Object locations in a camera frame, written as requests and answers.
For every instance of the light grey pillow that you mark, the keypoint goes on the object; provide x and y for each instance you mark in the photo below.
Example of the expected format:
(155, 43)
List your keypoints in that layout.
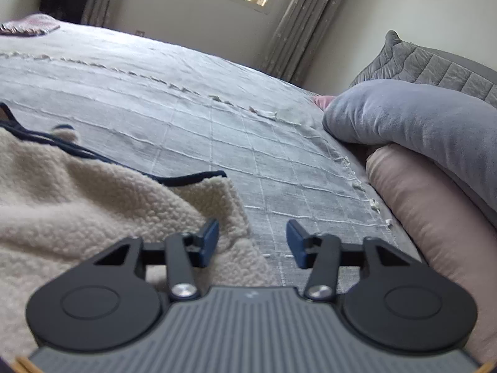
(407, 124)

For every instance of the cream fleece zip jacket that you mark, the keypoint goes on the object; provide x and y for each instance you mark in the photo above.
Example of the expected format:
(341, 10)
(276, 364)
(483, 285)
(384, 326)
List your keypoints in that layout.
(77, 202)

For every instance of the grey quilted headboard cushion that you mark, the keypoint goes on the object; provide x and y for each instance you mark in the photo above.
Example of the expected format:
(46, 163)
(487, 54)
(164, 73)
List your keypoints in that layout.
(427, 66)

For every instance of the grey checked bed blanket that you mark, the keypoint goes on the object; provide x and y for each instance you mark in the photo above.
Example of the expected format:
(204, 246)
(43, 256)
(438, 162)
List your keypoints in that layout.
(194, 105)

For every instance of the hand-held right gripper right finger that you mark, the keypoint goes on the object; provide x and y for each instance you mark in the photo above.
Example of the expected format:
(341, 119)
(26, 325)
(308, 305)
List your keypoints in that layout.
(297, 244)

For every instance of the pink pillow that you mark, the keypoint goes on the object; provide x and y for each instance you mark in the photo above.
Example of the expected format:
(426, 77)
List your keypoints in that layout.
(427, 221)

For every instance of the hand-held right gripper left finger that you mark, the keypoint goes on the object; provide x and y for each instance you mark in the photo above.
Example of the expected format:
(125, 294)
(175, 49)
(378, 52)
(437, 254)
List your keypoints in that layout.
(209, 241)

